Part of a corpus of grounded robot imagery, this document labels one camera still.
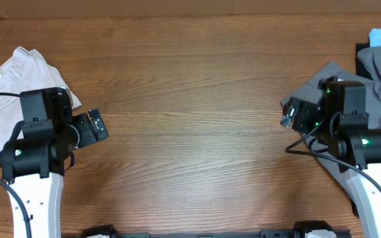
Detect beige shorts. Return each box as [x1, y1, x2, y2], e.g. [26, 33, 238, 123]
[0, 47, 68, 151]

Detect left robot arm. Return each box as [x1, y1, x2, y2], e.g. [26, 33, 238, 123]
[0, 87, 108, 237]

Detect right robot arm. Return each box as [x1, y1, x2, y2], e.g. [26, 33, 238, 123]
[280, 76, 381, 237]

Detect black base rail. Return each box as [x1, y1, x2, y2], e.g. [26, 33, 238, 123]
[110, 229, 313, 238]

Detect black garment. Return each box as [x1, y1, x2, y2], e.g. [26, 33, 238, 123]
[355, 43, 372, 80]

